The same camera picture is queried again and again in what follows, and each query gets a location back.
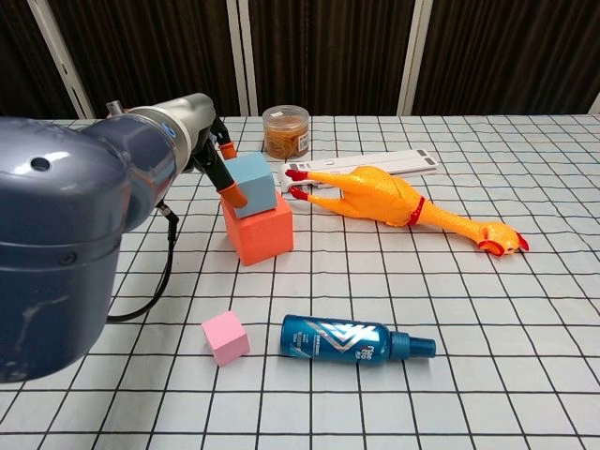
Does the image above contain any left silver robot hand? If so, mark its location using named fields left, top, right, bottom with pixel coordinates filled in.
left=180, top=92, right=248, bottom=208

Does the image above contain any light blue foam cube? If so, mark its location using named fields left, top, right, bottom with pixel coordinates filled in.
left=223, top=151, right=281, bottom=219

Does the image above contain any pink foam cube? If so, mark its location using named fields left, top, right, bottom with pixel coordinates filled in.
left=201, top=309, right=250, bottom=368

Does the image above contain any orange foam cube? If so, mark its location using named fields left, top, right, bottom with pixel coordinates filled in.
left=220, top=190, right=295, bottom=267

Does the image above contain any clear jar of rubber bands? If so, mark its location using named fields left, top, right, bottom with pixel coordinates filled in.
left=262, top=105, right=311, bottom=158

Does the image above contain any yellow rubber chicken toy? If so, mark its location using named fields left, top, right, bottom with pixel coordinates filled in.
left=285, top=164, right=530, bottom=258

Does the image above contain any blue spray bottle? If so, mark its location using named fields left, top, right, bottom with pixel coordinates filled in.
left=279, top=314, right=437, bottom=364

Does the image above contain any checkered tablecloth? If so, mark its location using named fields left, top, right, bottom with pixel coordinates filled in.
left=0, top=113, right=600, bottom=450

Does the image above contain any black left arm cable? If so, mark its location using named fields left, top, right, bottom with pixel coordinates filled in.
left=106, top=199, right=179, bottom=323

